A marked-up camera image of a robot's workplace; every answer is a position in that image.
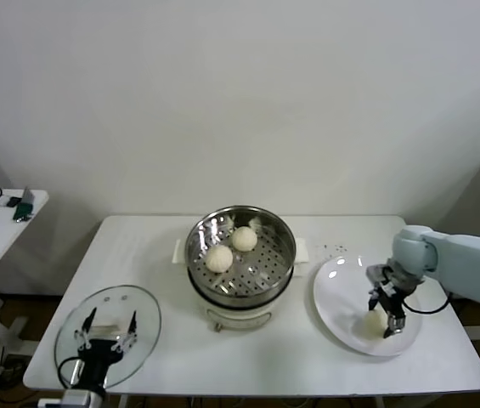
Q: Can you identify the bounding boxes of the white work table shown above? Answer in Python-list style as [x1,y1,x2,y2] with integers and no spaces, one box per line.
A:
[21,214,480,408]

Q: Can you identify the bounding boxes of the white round plate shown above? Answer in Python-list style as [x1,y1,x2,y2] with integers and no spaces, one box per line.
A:
[312,254,423,356]

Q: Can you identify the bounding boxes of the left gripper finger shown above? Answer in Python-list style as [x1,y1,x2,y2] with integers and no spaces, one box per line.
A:
[111,310,138,353]
[73,308,98,350]

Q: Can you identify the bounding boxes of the perforated steel steamer basket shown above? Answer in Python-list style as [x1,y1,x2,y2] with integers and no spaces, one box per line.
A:
[184,205,297,299]

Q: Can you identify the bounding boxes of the green tool with grey plate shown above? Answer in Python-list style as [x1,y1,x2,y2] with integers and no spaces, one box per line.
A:
[12,185,36,224]

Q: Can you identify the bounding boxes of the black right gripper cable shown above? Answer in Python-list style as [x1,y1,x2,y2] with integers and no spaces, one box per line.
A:
[403,292,451,315]

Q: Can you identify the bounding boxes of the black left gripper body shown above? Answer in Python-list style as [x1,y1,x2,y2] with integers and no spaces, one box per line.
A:
[71,338,124,391]

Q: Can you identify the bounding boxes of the black floor power strip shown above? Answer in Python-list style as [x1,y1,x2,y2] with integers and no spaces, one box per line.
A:
[0,356,26,390]

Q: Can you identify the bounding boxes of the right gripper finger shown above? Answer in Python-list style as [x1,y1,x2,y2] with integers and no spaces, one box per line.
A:
[383,313,407,340]
[367,288,384,315]

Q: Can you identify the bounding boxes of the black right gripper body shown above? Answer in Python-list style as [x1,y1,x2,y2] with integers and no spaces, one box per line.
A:
[377,284,413,318]

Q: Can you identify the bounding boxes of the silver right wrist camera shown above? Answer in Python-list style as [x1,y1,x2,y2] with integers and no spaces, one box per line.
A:
[365,263,396,294]

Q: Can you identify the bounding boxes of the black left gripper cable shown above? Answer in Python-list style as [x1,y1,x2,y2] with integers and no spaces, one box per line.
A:
[58,356,86,390]

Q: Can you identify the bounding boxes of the white steamed baozi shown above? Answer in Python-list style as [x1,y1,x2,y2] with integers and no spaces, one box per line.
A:
[231,226,259,252]
[352,309,387,341]
[205,245,234,273]

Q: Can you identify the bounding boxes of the round glass pot lid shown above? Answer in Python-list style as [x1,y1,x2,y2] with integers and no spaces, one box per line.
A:
[54,284,162,390]

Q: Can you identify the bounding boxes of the cream electric cooking pot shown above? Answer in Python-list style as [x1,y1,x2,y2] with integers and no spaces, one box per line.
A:
[172,237,311,332]

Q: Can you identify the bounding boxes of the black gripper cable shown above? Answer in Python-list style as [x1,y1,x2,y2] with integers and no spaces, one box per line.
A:
[58,356,86,390]
[403,292,451,315]

